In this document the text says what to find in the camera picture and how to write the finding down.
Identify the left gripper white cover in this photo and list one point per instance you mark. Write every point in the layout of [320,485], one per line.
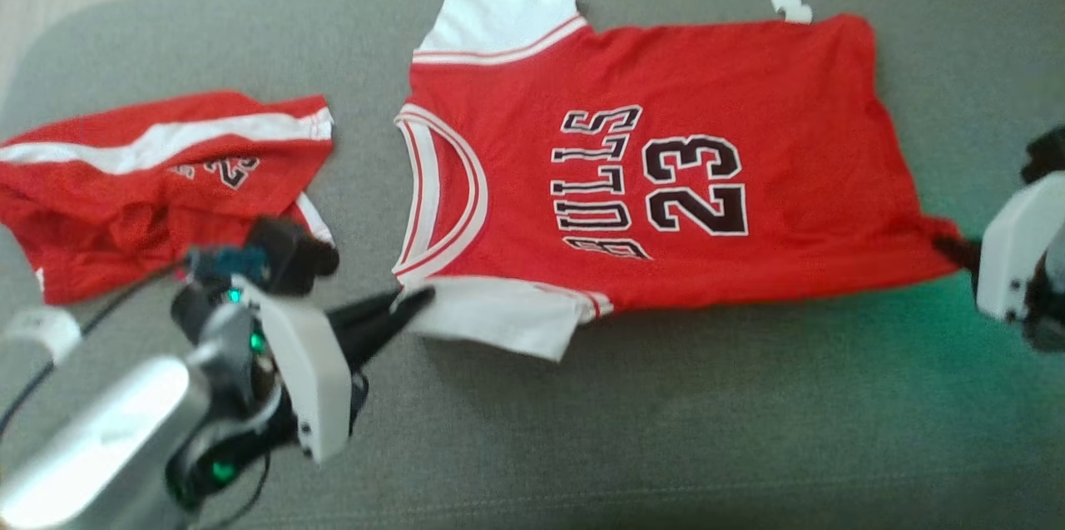
[312,372]

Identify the wrist black camera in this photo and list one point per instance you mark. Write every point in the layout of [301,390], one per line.
[1048,156]
[287,251]

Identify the red Bulls 23 jersey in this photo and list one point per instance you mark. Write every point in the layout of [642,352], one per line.
[749,97]

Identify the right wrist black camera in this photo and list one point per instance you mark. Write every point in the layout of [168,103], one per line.
[1048,156]

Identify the large grey fabric sofa seat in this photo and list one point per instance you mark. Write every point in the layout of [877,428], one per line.
[666,430]

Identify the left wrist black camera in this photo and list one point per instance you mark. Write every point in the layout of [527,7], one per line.
[287,251]

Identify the red basketball jersey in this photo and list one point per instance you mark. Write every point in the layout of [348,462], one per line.
[125,205]

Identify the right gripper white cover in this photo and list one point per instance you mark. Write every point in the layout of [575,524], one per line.
[1019,255]

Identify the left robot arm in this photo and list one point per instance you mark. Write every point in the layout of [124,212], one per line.
[100,438]

